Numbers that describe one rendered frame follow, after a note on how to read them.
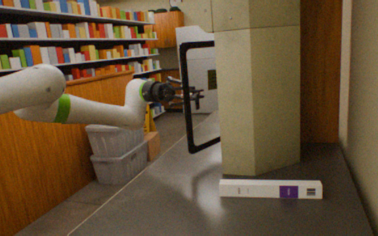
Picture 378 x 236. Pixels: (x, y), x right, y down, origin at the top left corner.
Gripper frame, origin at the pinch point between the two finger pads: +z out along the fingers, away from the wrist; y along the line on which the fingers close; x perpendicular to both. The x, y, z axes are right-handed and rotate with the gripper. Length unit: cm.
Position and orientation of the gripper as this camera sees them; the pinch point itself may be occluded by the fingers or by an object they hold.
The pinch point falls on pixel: (193, 93)
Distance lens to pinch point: 113.2
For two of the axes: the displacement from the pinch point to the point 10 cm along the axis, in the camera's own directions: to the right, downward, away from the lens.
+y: -0.8, -9.7, -2.2
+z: 7.4, 0.9, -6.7
